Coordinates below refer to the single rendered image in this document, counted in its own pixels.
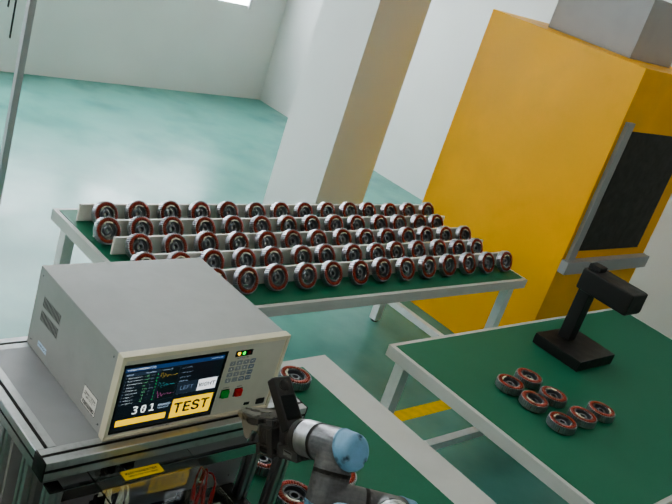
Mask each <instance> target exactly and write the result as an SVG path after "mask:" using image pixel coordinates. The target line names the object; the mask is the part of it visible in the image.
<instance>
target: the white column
mask: <svg viewBox="0 0 672 504"><path fill-rule="evenodd" d="M431 1H432V0H323V2H322V5H321V9H320V12H319V16H318V19H317V22H316V26H315V29H314V32H313V36H312V39H311V42H310V46H309V49H308V53H307V56H306V59H305V63H304V66H303V69H302V73H301V76H300V79H299V83H298V86H297V90H296V93H295V96H294V100H293V103H292V106H291V110H290V113H289V116H288V120H287V123H286V126H285V130H284V133H283V137H282V140H281V143H280V147H279V150H278V153H277V157H276V160H275V163H274V167H273V170H272V174H271V177H270V180H269V184H268V187H267V190H266V194H265V197H264V200H263V204H273V203H275V202H285V203H286V204H297V203H299V202H308V203H309V204H320V203H321V202H331V203H332V204H342V203H344V202H353V203H354V204H361V203H362V202H363V199H364V196H365V193H366V191H367V188H368V185H369V182H370V179H371V176H372V173H373V170H374V167H375V164H376V161H377V158H378V155H379V153H380V150H381V147H382V144H383V141H384V138H385V135H386V132H387V129H388V126H389V123H390V120H391V118H392V115H393V112H394V109H395V106H396V103H397V100H398V97H399V94H400V91H401V88H402V85H403V82H404V80H405V77H406V74H407V71H408V68H409V65H410V62H411V59H412V56H413V53H414V50H415V47H416V45H417V42H418V39H419V36H420V33H421V30H422V27H423V24H424V21H425V18H426V15H427V12H428V10H429V7H430V4H431Z"/></svg>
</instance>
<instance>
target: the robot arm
mask: <svg viewBox="0 0 672 504"><path fill-rule="evenodd" d="M268 386H269V389H270V393H271V396H272V400H273V403H274V407H275V409H272V408H259V407H246V408H242V409H240V410H239V411H238V416H239V417H240V418H241V420H242V427H243V434H244V436H245V438H247V439H249V438H250V436H251V434H252V431H256V432H257V434H258V435H259V443H258V442H256V453H257V454H260V455H263V456H266V457H269V458H275V457H280V458H283V459H286V460H289V461H292V462H295V463H299V462H301V461H305V460H309V459H312V460H315V461H314V465H313V470H312V473H311V477H310V481H309V485H308V489H307V493H306V497H304V500H305V501H304V504H418V503H417V502H416V501H414V500H411V499H408V498H406V497H404V496H396V495H392V494H388V493H384V492H380V491H376V490H372V489H368V488H364V487H360V486H356V485H352V484H349V481H350V477H351V473H352V472H357V471H359V470H360V469H362V468H363V467H364V463H365V462H367V459H368V456H369V445H368V442H367V440H366V439H365V437H364V436H363V435H361V434H359V433H357V432H354V431H351V430H350V429H347V428H341V427H337V426H333V425H329V424H326V423H322V422H319V421H315V420H311V419H304V418H302V415H301V412H300V409H299V405H298V402H297V398H296V395H295V392H294V388H293V385H292V382H291V378H290V376H280V377H273V378H271V379H270V380H269V381H268ZM260 451H261V452H264V453H267V454H264V453H261V452H260Z"/></svg>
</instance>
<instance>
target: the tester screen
mask: <svg viewBox="0 0 672 504"><path fill-rule="evenodd" d="M224 358H225V355H220V356H213V357H206V358H199V359H192V360H186V361H179V362H172V363H165V364H158V365H152V366H145V367H138V368H131V369H126V373H125V377H124V381H123V385H122V389H121V393H120V397H119V401H118V405H117V409H116V413H115V416H114V420H113V424H112V428H111V432H112V431H117V430H122V429H127V428H132V427H137V426H142V425H147V424H152V423H157V422H162V421H167V420H172V419H177V418H182V417H187V416H192V415H197V414H202V413H207V412H208V411H209V409H208V411H203V412H198V413H193V414H188V415H183V416H178V417H173V418H168V417H169V413H170V410H171V406H172V402H173V399H178V398H183V397H189V396H194V395H200V394H205V393H211V392H213V394H214V391H215V388H216V385H217V381H218V378H219V375H220V371H221V368H222V365H223V361H224ZM216 376H218V378H217V381H216V385H215V388H209V389H203V390H198V391H192V392H187V393H181V394H175V393H176V390H177V386H178V383H180V382H186V381H192V380H198V379H204V378H210V377H216ZM154 402H157V404H156V408H155V411H153V412H148V413H143V414H137V415H132V416H130V412H131V408H132V406H137V405H143V404H148V403H154ZM161 412H166V413H165V417H164V418H161V419H155V420H150V421H145V422H140V423H135V424H130V425H125V426H120V427H115V428H114V426H115V422H116V421H120V420H125V419H130V418H135V417H141V416H146V415H151V414H156V413H161Z"/></svg>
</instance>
